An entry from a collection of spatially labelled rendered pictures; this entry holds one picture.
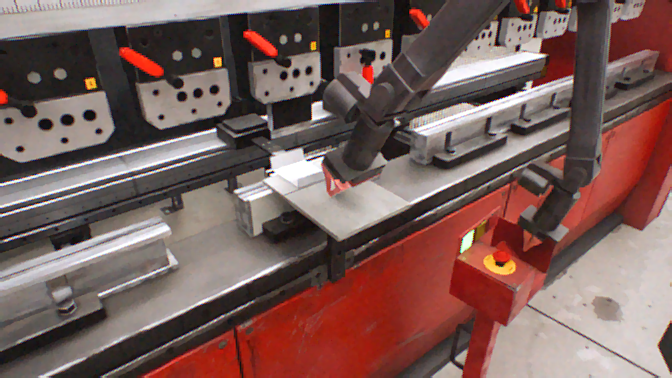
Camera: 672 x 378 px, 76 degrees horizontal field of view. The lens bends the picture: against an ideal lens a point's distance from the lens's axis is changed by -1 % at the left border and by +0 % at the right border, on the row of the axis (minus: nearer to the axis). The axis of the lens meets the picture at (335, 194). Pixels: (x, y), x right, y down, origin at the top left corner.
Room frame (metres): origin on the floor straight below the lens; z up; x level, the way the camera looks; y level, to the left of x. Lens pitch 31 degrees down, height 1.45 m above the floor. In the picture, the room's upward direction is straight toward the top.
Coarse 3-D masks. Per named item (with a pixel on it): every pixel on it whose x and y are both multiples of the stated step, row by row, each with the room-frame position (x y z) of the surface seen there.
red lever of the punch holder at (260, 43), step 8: (248, 32) 0.76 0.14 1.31; (248, 40) 0.76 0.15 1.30; (256, 40) 0.76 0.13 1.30; (264, 40) 0.77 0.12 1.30; (264, 48) 0.76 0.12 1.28; (272, 48) 0.78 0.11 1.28; (272, 56) 0.78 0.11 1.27; (280, 56) 0.79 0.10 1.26; (280, 64) 0.79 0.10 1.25; (288, 64) 0.79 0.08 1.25
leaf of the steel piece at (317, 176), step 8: (304, 160) 0.91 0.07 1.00; (280, 168) 0.87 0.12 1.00; (288, 168) 0.87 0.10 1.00; (296, 168) 0.87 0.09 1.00; (304, 168) 0.87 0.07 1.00; (312, 168) 0.87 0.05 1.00; (288, 176) 0.83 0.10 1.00; (296, 176) 0.83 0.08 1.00; (304, 176) 0.83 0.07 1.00; (312, 176) 0.80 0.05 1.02; (320, 176) 0.81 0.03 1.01; (296, 184) 0.79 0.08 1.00; (304, 184) 0.79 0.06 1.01
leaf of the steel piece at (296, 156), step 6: (300, 150) 0.91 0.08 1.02; (276, 156) 0.88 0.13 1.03; (282, 156) 0.88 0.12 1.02; (288, 156) 0.89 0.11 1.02; (294, 156) 0.90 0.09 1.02; (300, 156) 0.91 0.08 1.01; (276, 162) 0.87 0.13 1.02; (282, 162) 0.88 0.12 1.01; (288, 162) 0.89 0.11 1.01; (294, 162) 0.89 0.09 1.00; (276, 168) 0.86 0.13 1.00
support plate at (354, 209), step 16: (320, 160) 0.91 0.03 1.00; (288, 192) 0.76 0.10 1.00; (304, 192) 0.76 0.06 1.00; (320, 192) 0.76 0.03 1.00; (352, 192) 0.76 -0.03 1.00; (368, 192) 0.76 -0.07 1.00; (384, 192) 0.76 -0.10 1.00; (304, 208) 0.70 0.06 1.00; (320, 208) 0.70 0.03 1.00; (336, 208) 0.70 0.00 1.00; (352, 208) 0.70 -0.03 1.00; (368, 208) 0.70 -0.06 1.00; (384, 208) 0.70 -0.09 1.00; (400, 208) 0.71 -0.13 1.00; (320, 224) 0.65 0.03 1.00; (336, 224) 0.65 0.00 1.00; (352, 224) 0.65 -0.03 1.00; (368, 224) 0.65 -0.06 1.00; (336, 240) 0.62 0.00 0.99
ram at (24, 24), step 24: (168, 0) 0.71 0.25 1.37; (192, 0) 0.74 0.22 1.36; (216, 0) 0.76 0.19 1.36; (240, 0) 0.79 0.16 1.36; (264, 0) 0.82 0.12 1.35; (288, 0) 0.85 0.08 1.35; (312, 0) 0.88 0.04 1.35; (336, 0) 0.91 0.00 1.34; (360, 0) 0.95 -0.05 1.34; (0, 24) 0.58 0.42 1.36; (24, 24) 0.60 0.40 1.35; (48, 24) 0.61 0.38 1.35; (72, 24) 0.63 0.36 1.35; (96, 24) 0.65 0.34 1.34; (120, 24) 0.67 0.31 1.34
